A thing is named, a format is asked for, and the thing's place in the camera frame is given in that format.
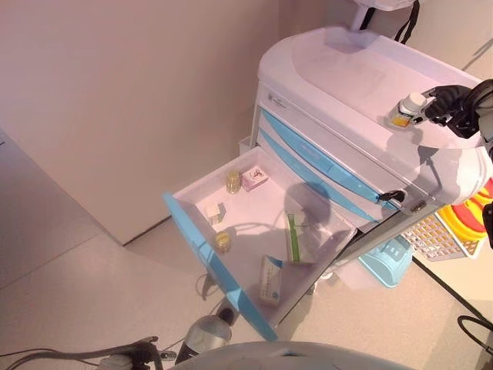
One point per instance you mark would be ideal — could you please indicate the silver cart lock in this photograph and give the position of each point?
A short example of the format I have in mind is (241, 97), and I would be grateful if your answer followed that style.
(418, 206)

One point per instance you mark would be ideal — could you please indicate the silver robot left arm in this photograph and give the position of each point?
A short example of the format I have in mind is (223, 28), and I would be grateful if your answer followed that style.
(113, 363)

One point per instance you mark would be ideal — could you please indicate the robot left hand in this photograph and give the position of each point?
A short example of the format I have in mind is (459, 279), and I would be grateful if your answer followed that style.
(150, 350)

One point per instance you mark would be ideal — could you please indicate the pink medicine box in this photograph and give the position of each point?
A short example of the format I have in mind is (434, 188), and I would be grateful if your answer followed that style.
(254, 179)

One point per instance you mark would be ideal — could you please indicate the blue front cart drawer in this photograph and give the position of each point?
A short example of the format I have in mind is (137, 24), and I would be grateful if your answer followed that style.
(254, 208)
(292, 133)
(285, 152)

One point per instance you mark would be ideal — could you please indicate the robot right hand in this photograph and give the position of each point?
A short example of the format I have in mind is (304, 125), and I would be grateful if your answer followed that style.
(448, 104)

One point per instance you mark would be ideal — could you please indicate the grey robot torso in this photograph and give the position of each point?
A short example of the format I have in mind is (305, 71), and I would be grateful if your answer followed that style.
(289, 358)

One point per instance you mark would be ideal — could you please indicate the white cap medicine bottle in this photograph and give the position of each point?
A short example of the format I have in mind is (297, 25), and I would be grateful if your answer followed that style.
(406, 109)

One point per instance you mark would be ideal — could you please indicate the small white medicine box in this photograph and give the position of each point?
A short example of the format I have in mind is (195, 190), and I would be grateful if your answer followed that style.
(215, 213)

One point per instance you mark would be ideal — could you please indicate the white perforated basket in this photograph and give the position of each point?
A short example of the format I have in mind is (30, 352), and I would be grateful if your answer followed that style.
(435, 243)

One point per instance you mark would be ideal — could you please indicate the yellow pill bottle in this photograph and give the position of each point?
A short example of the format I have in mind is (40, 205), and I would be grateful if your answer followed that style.
(233, 182)
(223, 242)

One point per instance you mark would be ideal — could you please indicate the green white medicine box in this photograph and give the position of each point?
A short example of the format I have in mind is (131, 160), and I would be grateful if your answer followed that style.
(298, 243)

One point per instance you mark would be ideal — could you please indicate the blue white medicine box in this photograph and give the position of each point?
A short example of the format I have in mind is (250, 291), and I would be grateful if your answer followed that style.
(270, 285)

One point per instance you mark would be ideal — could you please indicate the black cart key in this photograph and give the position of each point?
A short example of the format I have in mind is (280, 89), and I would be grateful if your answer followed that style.
(391, 196)

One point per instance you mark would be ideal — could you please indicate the white overbed table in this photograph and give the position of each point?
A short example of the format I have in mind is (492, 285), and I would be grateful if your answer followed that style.
(362, 11)

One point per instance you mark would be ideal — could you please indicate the white medical cart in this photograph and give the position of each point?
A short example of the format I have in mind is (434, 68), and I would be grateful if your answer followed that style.
(346, 69)

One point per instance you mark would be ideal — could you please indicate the light blue waste bin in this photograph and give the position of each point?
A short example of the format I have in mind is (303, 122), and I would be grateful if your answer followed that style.
(385, 262)

